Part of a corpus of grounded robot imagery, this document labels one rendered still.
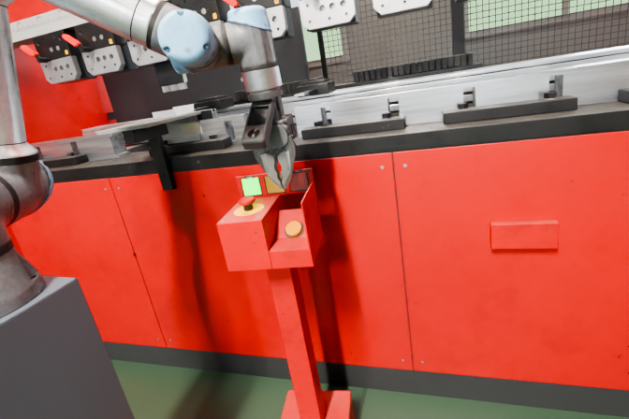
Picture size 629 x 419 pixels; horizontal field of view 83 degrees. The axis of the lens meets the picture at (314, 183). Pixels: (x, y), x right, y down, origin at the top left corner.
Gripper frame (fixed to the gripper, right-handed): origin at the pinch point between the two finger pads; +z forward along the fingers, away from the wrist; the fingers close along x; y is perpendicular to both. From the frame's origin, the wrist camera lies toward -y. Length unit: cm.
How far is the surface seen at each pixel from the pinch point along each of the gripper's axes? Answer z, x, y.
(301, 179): 3.0, -2.1, 9.9
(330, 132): -2.5, -8.1, 30.5
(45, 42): -43, 90, 50
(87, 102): -18, 125, 98
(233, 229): 7.0, 11.3, -5.7
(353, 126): -3.4, -14.8, 29.8
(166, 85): -22, 48, 47
